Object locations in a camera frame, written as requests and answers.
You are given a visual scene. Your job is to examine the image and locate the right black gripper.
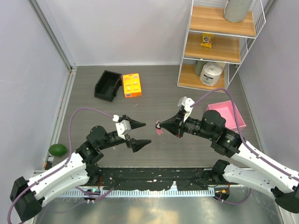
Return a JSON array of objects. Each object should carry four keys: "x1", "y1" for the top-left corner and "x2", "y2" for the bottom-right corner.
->
[{"x1": 160, "y1": 108, "x2": 215, "y2": 140}]

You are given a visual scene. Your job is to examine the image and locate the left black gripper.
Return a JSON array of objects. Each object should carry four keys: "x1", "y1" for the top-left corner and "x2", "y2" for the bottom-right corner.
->
[{"x1": 98, "y1": 115, "x2": 151, "y2": 151}]

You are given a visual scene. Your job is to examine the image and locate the pink strap keyring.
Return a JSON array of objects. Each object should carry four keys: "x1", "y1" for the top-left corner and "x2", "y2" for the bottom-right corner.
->
[{"x1": 155, "y1": 120, "x2": 163, "y2": 135}]

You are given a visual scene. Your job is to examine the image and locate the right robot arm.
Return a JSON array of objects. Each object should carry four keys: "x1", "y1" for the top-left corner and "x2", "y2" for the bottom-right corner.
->
[{"x1": 156, "y1": 106, "x2": 299, "y2": 214}]

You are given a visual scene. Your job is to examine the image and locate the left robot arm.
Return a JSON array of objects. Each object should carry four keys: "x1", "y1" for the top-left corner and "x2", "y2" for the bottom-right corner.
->
[{"x1": 7, "y1": 115, "x2": 151, "y2": 223}]

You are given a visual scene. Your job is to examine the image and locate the orange cardboard box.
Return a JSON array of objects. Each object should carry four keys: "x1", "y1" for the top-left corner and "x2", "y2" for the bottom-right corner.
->
[{"x1": 122, "y1": 73, "x2": 142, "y2": 98}]

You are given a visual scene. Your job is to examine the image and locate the pink plastic tray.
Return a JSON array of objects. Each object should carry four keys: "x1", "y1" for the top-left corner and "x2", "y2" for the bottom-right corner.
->
[{"x1": 206, "y1": 101, "x2": 247, "y2": 132}]

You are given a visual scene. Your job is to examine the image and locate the black plastic bin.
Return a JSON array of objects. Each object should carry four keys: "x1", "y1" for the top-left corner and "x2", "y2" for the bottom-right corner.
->
[{"x1": 94, "y1": 70, "x2": 122, "y2": 102}]

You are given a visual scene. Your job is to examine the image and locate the white paper roll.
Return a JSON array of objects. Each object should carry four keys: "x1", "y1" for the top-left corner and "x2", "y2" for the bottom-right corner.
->
[{"x1": 199, "y1": 62, "x2": 226, "y2": 86}]

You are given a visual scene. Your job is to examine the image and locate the grey can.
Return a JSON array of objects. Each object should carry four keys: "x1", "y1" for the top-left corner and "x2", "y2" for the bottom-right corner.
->
[{"x1": 193, "y1": 61, "x2": 206, "y2": 76}]

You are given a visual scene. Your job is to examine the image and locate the green lime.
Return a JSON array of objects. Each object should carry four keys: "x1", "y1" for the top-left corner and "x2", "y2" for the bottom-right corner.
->
[{"x1": 48, "y1": 144, "x2": 68, "y2": 157}]

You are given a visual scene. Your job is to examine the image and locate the yellow snack packet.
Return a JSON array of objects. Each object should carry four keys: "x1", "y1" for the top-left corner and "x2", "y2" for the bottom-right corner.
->
[{"x1": 200, "y1": 33, "x2": 214, "y2": 49}]

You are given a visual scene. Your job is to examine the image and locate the grey felt cylinder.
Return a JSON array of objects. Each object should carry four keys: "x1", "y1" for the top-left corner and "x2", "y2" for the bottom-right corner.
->
[{"x1": 223, "y1": 0, "x2": 253, "y2": 22}]

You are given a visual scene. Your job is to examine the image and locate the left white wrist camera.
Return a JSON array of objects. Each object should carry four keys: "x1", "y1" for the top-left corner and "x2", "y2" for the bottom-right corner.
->
[{"x1": 113, "y1": 115, "x2": 131, "y2": 140}]

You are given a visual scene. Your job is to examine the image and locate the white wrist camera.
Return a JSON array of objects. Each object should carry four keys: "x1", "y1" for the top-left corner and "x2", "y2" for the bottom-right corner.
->
[
  {"x1": 178, "y1": 96, "x2": 195, "y2": 122},
  {"x1": 113, "y1": 115, "x2": 131, "y2": 140}
]

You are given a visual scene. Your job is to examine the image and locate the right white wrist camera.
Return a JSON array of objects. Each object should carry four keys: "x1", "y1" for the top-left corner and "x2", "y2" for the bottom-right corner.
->
[{"x1": 178, "y1": 96, "x2": 195, "y2": 122}]

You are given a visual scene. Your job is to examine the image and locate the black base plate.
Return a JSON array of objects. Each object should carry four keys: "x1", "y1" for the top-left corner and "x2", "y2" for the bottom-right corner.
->
[{"x1": 83, "y1": 168, "x2": 228, "y2": 191}]

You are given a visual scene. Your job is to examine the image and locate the white slotted cable duct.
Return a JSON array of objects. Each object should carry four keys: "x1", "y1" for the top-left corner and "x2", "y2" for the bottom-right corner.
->
[{"x1": 58, "y1": 188, "x2": 215, "y2": 198}]

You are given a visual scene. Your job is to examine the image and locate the white wire wooden shelf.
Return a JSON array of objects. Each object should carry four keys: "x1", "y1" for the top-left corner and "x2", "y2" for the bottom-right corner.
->
[{"x1": 177, "y1": 0, "x2": 266, "y2": 91}]

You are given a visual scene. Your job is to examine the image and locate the aluminium frame rail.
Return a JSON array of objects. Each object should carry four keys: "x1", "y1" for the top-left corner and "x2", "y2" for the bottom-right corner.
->
[{"x1": 28, "y1": 0, "x2": 78, "y2": 73}]

